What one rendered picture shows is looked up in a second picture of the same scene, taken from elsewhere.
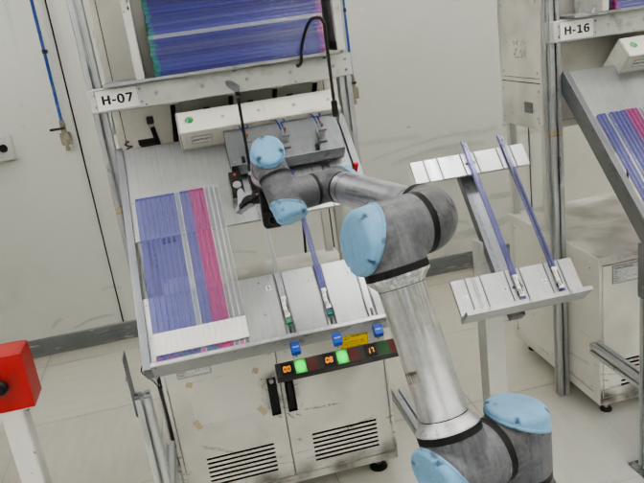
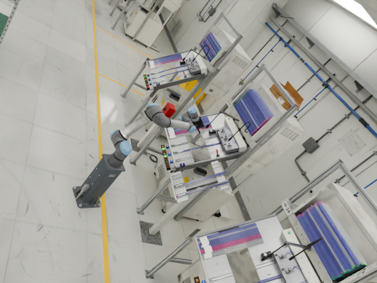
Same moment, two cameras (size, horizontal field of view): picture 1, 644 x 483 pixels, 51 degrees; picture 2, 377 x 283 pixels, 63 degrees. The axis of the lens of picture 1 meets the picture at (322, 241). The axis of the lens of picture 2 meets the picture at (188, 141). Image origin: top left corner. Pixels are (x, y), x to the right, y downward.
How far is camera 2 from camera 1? 2.63 m
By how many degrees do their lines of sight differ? 56
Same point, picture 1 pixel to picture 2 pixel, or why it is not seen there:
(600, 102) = (263, 226)
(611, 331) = (196, 266)
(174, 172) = (216, 122)
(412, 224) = (152, 110)
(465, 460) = (115, 133)
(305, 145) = (225, 142)
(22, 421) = not seen: hidden behind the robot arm
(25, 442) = not seen: hidden behind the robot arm
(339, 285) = (184, 154)
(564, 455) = (159, 256)
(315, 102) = (240, 142)
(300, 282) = (185, 147)
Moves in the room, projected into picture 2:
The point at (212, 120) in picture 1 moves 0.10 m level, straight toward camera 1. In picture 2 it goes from (229, 122) to (223, 119)
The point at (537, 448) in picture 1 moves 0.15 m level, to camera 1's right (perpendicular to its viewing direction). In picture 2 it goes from (118, 148) to (116, 159)
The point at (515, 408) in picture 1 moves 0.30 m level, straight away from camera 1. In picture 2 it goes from (125, 144) to (153, 163)
